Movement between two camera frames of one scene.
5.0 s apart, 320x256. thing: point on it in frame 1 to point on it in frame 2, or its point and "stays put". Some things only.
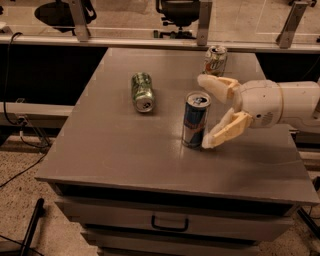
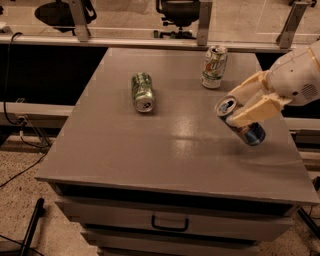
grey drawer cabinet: [134, 188] stays put
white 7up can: [215, 60] stays put
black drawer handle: [168, 229] stays put
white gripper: [261, 102] to [293, 79]
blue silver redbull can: [195, 118] to [253, 134]
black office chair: [181, 13] stays put
